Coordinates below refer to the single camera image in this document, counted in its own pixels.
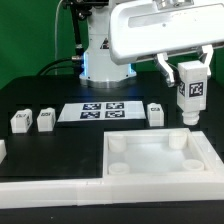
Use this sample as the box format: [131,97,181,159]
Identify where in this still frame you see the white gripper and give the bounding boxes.
[109,0,224,87]

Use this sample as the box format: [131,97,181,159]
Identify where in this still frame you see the white square tabletop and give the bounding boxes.
[103,128,212,177]

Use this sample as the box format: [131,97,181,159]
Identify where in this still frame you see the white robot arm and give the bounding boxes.
[81,0,224,88]

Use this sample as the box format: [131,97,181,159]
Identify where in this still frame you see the white marker sheet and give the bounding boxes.
[58,101,145,122]

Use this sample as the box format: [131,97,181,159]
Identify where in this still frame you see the white U-shaped fence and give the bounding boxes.
[0,131,224,209]

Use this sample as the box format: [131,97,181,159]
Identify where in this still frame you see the black camera stand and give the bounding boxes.
[62,0,91,56]

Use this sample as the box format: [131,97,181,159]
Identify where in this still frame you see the white cable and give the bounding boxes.
[54,0,64,76]

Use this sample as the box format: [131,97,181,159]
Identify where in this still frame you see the black cables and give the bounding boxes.
[36,56,84,77]

